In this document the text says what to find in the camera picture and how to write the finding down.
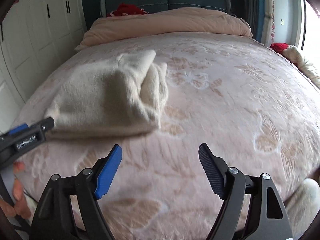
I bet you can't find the cream fuzzy sweater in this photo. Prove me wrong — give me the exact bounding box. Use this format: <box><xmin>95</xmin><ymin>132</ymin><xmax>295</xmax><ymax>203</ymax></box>
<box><xmin>45</xmin><ymin>50</ymin><xmax>168</xmax><ymax>139</ymax></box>

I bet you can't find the red and cream clothes pile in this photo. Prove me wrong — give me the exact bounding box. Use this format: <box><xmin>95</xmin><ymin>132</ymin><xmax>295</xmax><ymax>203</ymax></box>
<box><xmin>270</xmin><ymin>43</ymin><xmax>319</xmax><ymax>88</ymax></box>

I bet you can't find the left hand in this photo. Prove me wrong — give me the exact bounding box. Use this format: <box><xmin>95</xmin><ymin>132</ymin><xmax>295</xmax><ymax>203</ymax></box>
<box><xmin>1</xmin><ymin>161</ymin><xmax>31</xmax><ymax>219</ymax></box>

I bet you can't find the pink floral bed blanket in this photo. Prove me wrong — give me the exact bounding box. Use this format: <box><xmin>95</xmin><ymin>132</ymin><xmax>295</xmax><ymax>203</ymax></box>
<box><xmin>15</xmin><ymin>33</ymin><xmax>319</xmax><ymax>239</ymax></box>

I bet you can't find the white wardrobe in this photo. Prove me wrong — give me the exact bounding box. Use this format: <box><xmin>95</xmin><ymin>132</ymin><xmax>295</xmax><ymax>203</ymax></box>
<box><xmin>1</xmin><ymin>0</ymin><xmax>87</xmax><ymax>132</ymax></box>

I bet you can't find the red pillow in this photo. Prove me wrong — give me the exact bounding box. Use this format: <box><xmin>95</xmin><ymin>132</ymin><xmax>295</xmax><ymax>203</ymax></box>
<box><xmin>107</xmin><ymin>3</ymin><xmax>148</xmax><ymax>17</ymax></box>

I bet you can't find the pink folded duvet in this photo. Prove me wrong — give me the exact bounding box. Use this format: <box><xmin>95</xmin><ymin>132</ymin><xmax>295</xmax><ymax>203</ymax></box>
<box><xmin>75</xmin><ymin>7</ymin><xmax>253</xmax><ymax>51</ymax></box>

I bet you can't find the window with red decals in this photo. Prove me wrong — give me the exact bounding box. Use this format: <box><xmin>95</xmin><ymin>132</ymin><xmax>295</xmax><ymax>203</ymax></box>
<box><xmin>261</xmin><ymin>0</ymin><xmax>319</xmax><ymax>54</ymax></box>

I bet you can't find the dark blue curtain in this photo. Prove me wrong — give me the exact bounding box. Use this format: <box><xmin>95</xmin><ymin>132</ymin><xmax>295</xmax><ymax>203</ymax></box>
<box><xmin>245</xmin><ymin>0</ymin><xmax>265</xmax><ymax>42</ymax></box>

